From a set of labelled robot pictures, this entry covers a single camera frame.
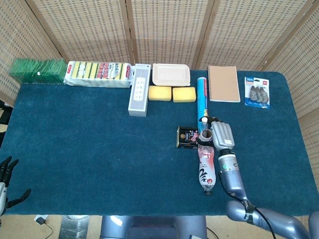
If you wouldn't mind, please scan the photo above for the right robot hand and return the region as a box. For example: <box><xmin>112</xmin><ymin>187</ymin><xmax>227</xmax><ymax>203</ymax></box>
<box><xmin>195</xmin><ymin>116</ymin><xmax>236</xmax><ymax>150</ymax></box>

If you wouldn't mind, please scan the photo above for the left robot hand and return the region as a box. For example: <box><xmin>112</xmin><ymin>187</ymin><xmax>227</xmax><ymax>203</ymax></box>
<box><xmin>0</xmin><ymin>156</ymin><xmax>32</xmax><ymax>216</ymax></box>

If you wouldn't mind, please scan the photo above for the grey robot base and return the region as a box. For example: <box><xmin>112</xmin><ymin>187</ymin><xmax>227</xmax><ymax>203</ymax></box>
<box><xmin>99</xmin><ymin>215</ymin><xmax>208</xmax><ymax>239</ymax></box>

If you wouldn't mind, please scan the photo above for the white cardboard roll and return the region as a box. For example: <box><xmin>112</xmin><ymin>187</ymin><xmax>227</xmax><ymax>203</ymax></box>
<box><xmin>198</xmin><ymin>128</ymin><xmax>213</xmax><ymax>147</ymax></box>

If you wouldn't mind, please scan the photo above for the black meat tin can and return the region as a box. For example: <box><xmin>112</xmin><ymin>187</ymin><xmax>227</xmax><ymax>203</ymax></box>
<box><xmin>176</xmin><ymin>126</ymin><xmax>200</xmax><ymax>149</ymax></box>

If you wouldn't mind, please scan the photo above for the plastic bottle black cap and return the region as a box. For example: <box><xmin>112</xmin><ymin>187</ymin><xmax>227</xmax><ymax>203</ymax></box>
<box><xmin>197</xmin><ymin>144</ymin><xmax>217</xmax><ymax>196</ymax></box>

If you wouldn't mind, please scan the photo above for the blue cling film roll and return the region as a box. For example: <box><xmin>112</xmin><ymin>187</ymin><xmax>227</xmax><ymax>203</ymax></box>
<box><xmin>196</xmin><ymin>77</ymin><xmax>210</xmax><ymax>130</ymax></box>

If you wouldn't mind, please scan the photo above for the kraft spiral notebook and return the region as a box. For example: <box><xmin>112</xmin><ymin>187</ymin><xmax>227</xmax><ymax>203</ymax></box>
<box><xmin>207</xmin><ymin>65</ymin><xmax>241</xmax><ymax>103</ymax></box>

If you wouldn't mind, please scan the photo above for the blue blister card pack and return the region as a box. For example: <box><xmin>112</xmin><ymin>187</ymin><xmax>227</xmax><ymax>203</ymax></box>
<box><xmin>244</xmin><ymin>76</ymin><xmax>272</xmax><ymax>110</ymax></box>

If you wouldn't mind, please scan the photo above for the yellow sponge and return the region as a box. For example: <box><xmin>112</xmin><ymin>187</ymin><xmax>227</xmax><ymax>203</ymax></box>
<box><xmin>172</xmin><ymin>86</ymin><xmax>197</xmax><ymax>103</ymax></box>
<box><xmin>148</xmin><ymin>86</ymin><xmax>172</xmax><ymax>102</ymax></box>

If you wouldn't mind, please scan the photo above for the beige lidded food container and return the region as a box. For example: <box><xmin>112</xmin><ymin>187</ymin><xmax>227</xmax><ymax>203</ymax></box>
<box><xmin>152</xmin><ymin>63</ymin><xmax>191</xmax><ymax>87</ymax></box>

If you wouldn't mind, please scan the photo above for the metal table leg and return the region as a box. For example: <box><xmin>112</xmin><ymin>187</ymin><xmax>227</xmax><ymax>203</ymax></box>
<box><xmin>59</xmin><ymin>215</ymin><xmax>90</xmax><ymax>239</ymax></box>

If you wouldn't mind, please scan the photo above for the white power strip box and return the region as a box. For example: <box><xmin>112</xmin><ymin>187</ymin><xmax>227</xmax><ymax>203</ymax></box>
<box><xmin>128</xmin><ymin>63</ymin><xmax>152</xmax><ymax>118</ymax></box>

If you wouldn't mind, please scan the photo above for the blue table cloth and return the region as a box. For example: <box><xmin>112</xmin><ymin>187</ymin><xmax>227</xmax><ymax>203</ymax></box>
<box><xmin>0</xmin><ymin>70</ymin><xmax>319</xmax><ymax>217</ymax></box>

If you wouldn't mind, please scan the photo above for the green sponge pack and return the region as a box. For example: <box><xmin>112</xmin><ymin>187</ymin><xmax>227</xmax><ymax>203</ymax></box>
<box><xmin>9</xmin><ymin>58</ymin><xmax>67</xmax><ymax>84</ymax></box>

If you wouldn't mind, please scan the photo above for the woven bamboo folding screen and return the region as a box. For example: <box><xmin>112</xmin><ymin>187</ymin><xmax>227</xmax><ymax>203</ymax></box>
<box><xmin>0</xmin><ymin>0</ymin><xmax>319</xmax><ymax>180</ymax></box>

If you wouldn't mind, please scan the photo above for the wrapped yellow sponge multipack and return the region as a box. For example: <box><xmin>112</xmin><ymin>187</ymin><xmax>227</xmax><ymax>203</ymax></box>
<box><xmin>63</xmin><ymin>61</ymin><xmax>134</xmax><ymax>89</ymax></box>

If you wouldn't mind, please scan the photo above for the black floor cable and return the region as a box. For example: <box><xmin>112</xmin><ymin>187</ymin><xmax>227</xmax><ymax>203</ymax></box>
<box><xmin>43</xmin><ymin>221</ymin><xmax>54</xmax><ymax>236</ymax></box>

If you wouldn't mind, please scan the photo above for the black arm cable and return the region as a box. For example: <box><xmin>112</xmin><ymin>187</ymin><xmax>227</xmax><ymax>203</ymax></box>
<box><xmin>218</xmin><ymin>171</ymin><xmax>277</xmax><ymax>239</ymax></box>

